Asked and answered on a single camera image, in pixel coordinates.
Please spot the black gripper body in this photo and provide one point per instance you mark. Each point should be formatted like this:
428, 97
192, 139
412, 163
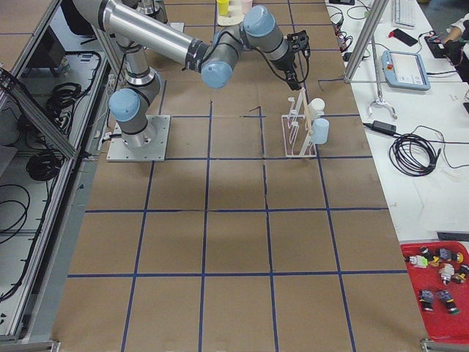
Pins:
289, 68

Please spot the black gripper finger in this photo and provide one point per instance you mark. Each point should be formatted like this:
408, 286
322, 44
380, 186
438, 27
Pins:
289, 82
295, 82

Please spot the white ikea cup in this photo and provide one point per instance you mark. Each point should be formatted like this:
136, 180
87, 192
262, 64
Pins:
316, 108

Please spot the light blue ikea cup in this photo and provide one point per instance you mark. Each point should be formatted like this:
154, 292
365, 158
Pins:
320, 129

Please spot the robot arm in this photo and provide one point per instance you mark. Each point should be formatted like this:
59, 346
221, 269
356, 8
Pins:
135, 32

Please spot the pink ikea cup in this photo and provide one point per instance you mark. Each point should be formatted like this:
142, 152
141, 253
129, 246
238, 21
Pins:
246, 5

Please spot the yellow ikea cup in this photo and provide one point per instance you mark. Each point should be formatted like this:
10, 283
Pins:
223, 7

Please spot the cream plastic tray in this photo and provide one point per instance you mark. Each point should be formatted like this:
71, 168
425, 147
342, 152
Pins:
233, 17

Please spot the black power adapter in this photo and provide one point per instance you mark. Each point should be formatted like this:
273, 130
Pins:
383, 128

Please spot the white keyboard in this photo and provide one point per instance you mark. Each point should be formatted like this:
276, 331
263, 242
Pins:
403, 13

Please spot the seated person in white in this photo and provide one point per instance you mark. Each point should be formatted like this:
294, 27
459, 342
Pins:
456, 40

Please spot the red parts tray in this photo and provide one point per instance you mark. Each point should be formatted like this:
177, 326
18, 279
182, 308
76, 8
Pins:
439, 275

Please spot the white wire cup rack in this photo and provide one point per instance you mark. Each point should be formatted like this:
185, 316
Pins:
297, 128

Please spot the aluminium frame post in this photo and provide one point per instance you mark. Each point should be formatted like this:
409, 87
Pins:
367, 32

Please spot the green handled reacher grabber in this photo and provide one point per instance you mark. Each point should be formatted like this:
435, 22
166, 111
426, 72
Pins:
379, 102

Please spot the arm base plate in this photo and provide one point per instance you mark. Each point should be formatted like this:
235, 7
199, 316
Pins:
149, 145

